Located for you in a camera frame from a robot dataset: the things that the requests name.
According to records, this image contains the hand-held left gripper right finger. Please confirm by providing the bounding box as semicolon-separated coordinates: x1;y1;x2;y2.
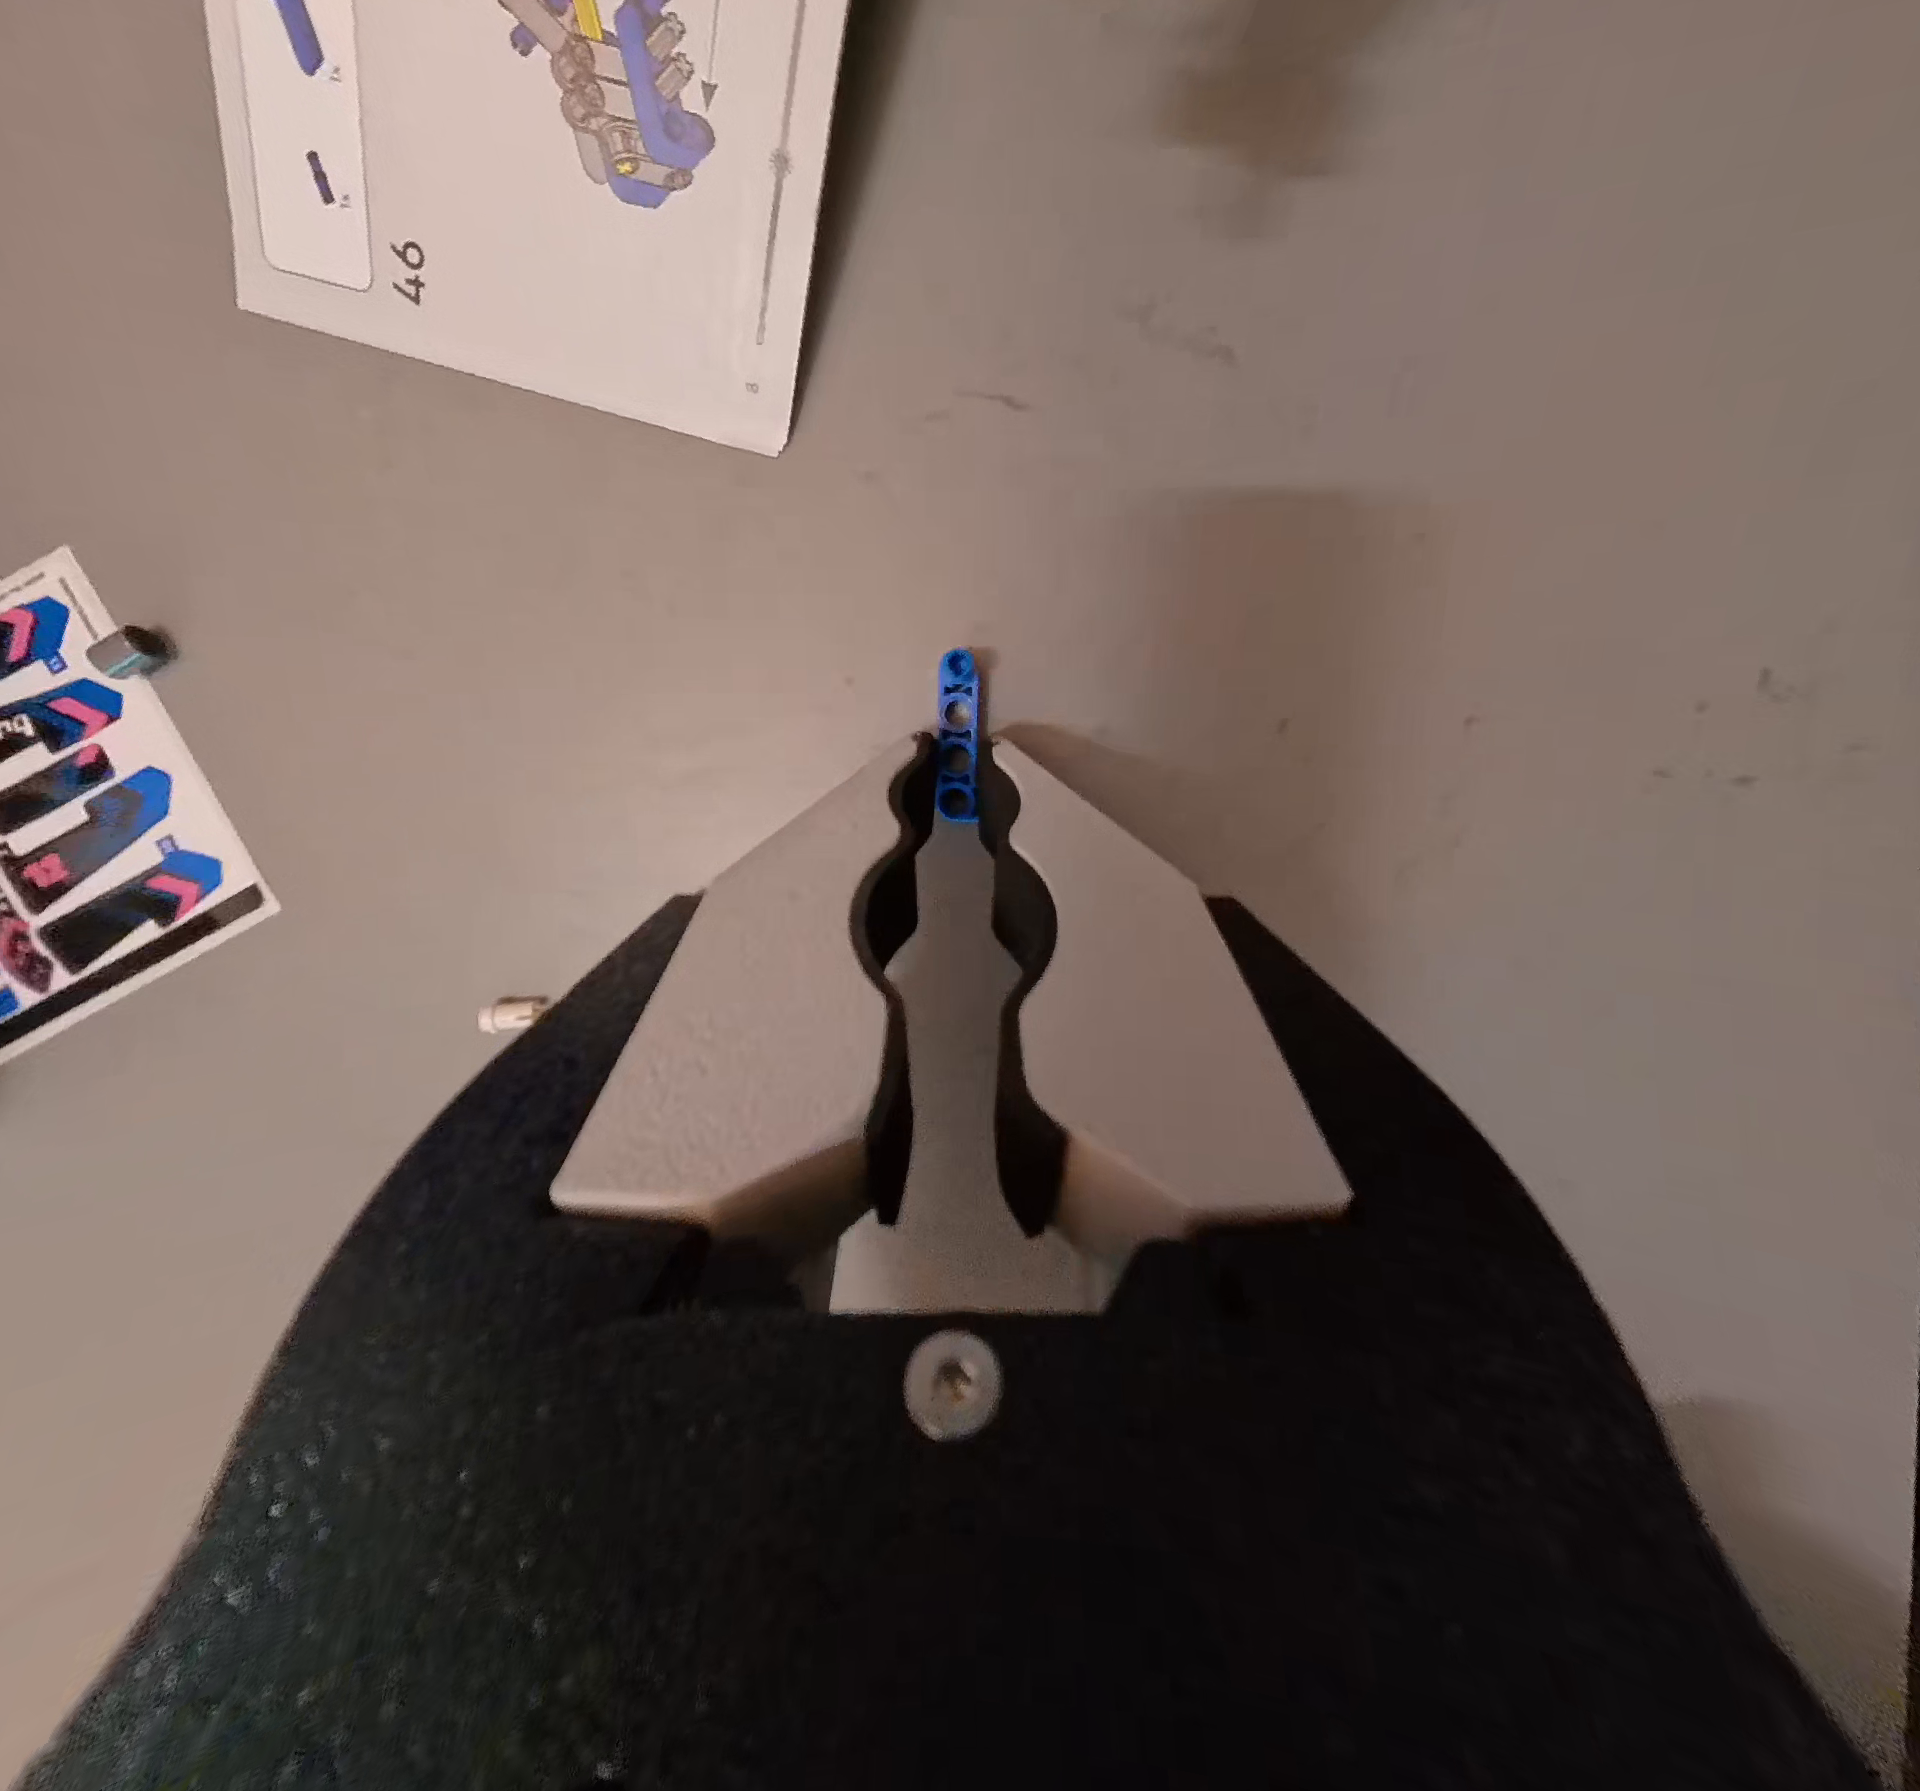
982;726;1356;1290

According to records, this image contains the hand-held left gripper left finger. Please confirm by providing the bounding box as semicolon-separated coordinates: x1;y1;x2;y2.
550;730;918;1290

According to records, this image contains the blue lego beam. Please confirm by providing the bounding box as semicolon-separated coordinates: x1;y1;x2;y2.
936;647;982;824

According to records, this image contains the lego instruction booklet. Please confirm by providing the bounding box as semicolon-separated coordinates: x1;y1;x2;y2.
193;0;876;460

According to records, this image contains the lego sticker sheet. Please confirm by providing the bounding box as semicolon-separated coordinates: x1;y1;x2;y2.
0;545;283;1064

